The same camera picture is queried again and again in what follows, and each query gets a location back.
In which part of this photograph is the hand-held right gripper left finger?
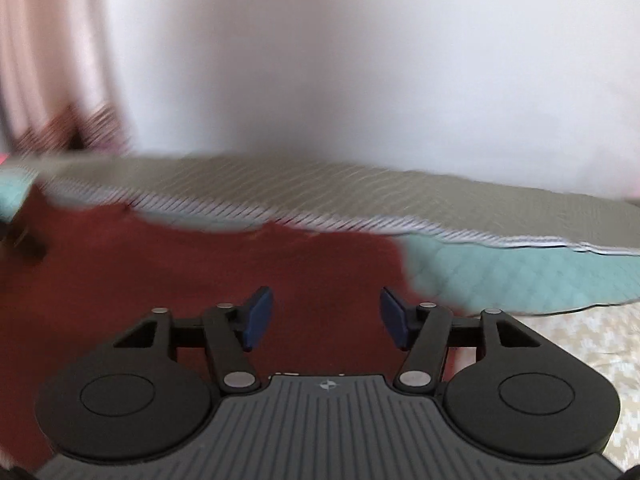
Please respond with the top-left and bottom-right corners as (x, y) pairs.
(112, 286), (275, 395)

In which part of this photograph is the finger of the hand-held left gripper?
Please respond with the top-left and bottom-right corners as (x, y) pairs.
(0, 219), (49, 264)

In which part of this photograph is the maroon long-sleeve sweater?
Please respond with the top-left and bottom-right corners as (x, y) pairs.
(0, 184), (478, 467)

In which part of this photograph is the patterned grey teal quilt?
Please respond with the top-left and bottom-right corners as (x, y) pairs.
(0, 152), (640, 472)

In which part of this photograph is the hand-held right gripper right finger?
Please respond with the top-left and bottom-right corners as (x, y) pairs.
(379, 286), (544, 395)

